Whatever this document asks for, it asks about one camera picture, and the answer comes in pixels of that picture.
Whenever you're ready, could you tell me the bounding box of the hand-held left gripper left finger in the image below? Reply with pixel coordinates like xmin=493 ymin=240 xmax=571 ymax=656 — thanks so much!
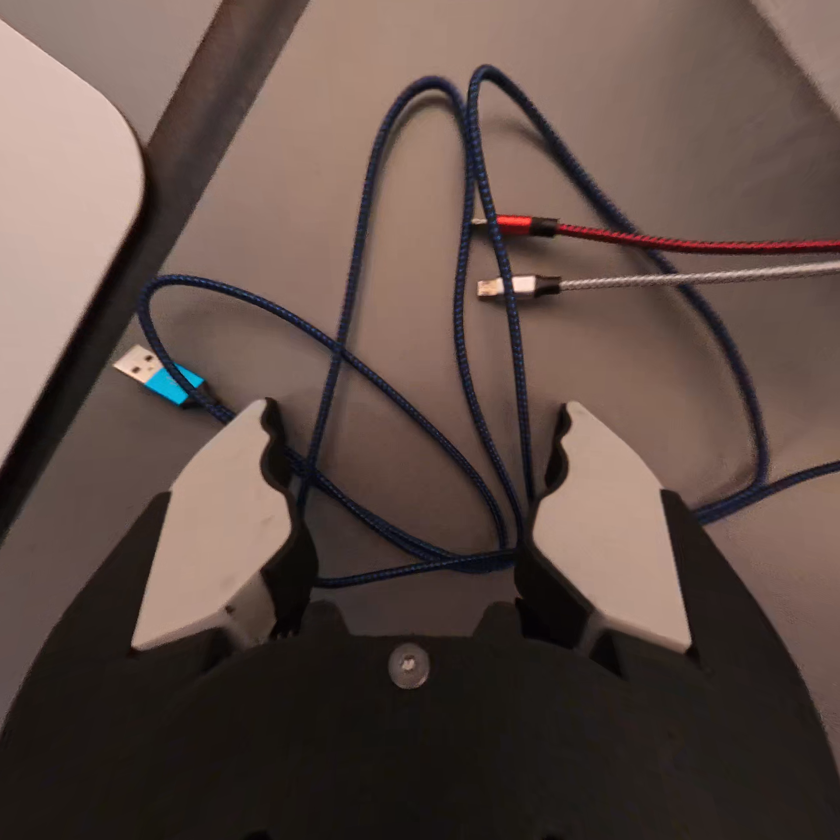
xmin=130 ymin=397 xmax=319 ymax=652

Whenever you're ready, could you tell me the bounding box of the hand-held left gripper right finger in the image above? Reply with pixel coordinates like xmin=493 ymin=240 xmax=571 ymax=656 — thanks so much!
xmin=514 ymin=400 xmax=695 ymax=655

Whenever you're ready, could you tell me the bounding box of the blue braided usb cable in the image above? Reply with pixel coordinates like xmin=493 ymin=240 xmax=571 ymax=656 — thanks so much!
xmin=113 ymin=63 xmax=840 ymax=589

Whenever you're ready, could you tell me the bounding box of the silver braided cable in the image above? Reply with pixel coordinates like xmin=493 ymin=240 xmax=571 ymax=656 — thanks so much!
xmin=476 ymin=261 xmax=840 ymax=304

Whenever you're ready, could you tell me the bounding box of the red braided cable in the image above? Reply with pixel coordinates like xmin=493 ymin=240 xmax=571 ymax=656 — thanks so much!
xmin=471 ymin=213 xmax=840 ymax=256

